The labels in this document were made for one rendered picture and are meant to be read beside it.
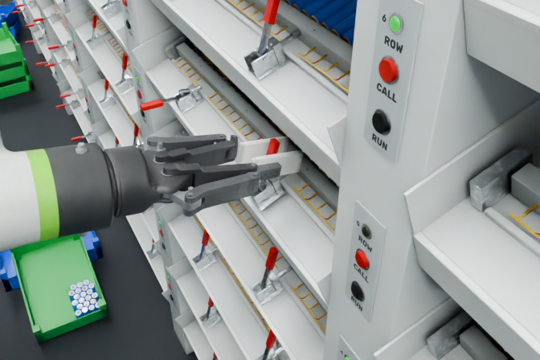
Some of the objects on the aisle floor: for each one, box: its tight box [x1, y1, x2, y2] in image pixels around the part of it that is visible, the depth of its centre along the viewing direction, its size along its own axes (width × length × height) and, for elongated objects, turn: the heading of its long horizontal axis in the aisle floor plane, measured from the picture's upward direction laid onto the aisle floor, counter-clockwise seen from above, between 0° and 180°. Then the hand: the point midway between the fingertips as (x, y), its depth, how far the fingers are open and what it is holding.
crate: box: [10, 234, 108, 343], centre depth 167 cm, size 30×20×8 cm
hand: (269, 157), depth 70 cm, fingers open, 3 cm apart
